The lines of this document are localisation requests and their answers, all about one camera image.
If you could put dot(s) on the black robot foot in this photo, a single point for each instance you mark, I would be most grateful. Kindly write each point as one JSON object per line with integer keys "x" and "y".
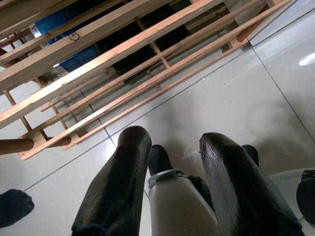
{"x": 251, "y": 153}

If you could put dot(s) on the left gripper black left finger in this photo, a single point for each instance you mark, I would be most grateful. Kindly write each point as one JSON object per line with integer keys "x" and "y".
{"x": 115, "y": 186}

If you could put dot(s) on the robot leg with white shin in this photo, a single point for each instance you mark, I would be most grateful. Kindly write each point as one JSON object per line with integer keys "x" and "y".
{"x": 174, "y": 204}

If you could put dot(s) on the light wooden slatted rack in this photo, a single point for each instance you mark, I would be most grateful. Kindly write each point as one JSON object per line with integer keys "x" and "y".
{"x": 81, "y": 61}

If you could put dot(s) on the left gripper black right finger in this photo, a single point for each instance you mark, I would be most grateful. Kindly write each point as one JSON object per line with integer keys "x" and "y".
{"x": 243, "y": 194}

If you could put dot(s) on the blue box with white label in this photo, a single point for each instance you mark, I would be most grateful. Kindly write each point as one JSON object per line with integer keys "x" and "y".
{"x": 56, "y": 20}

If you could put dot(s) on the black rounded object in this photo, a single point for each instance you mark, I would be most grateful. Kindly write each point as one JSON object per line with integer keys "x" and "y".
{"x": 307, "y": 196}

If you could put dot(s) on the black storage box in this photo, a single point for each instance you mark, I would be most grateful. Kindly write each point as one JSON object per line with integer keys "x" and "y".
{"x": 137, "y": 57}

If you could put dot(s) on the plain blue box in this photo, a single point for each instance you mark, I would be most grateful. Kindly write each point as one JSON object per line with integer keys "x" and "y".
{"x": 81, "y": 57}

